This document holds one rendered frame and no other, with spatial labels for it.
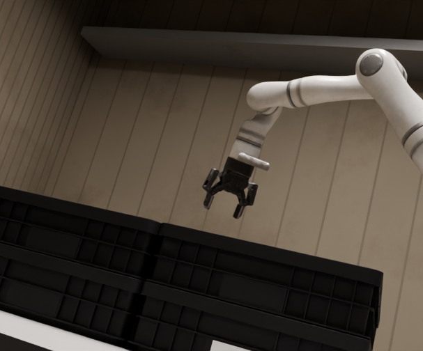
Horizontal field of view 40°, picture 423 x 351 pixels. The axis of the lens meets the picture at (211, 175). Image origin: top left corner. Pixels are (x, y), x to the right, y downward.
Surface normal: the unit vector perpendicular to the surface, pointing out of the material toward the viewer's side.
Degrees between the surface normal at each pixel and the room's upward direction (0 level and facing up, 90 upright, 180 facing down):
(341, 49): 180
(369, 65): 97
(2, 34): 90
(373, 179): 90
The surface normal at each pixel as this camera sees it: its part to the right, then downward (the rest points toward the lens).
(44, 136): 0.90, 0.14
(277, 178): -0.36, -0.33
